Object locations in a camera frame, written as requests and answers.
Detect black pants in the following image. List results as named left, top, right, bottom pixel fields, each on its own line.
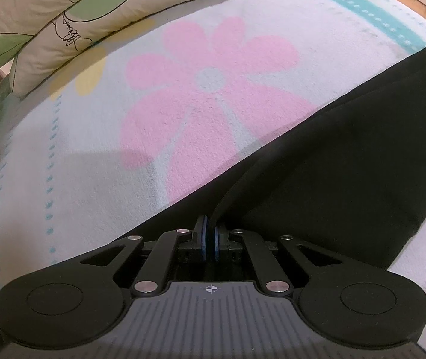
left=133, top=48, right=426, bottom=268

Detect floral bed blanket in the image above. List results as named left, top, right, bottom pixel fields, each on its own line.
left=0, top=0, right=426, bottom=359

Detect folded leaf-pattern quilt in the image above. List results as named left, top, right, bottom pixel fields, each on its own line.
left=0, top=0, right=191, bottom=97

